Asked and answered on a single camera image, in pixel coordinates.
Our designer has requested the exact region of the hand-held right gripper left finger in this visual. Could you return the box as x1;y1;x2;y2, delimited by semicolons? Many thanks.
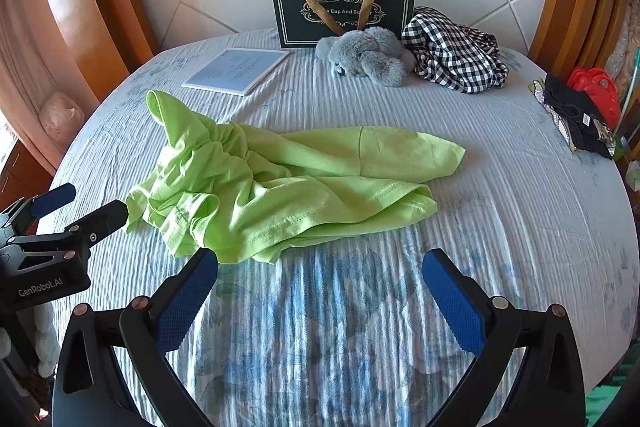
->
52;248;221;427

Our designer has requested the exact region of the lime green t-shirt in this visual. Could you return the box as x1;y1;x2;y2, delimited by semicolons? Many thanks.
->
125;90;467;265

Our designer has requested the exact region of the black white checked garment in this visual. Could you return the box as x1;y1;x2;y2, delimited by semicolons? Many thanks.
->
400;6;510;95

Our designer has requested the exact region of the pink curtain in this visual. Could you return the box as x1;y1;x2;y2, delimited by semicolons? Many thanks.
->
0;0;108;178

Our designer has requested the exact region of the wooden nightstand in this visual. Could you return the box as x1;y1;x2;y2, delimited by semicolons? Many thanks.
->
0;139;56;212

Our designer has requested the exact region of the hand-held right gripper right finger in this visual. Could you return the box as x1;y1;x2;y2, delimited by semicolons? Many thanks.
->
421;248;587;427

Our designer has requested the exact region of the striped light blue bedsheet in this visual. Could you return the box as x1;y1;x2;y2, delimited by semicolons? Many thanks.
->
37;27;632;427

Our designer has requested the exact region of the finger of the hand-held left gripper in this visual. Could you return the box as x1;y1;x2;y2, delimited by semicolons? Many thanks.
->
0;183;77;236
10;200;129;258

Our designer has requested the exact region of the black patterned garment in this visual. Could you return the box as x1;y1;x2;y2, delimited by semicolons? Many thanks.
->
532;73;617;158

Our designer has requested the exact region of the grey plush toy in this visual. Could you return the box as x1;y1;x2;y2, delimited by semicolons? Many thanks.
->
314;27;417;86

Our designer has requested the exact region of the white paper booklet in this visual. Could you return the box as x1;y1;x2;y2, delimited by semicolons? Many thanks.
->
181;48;291;98

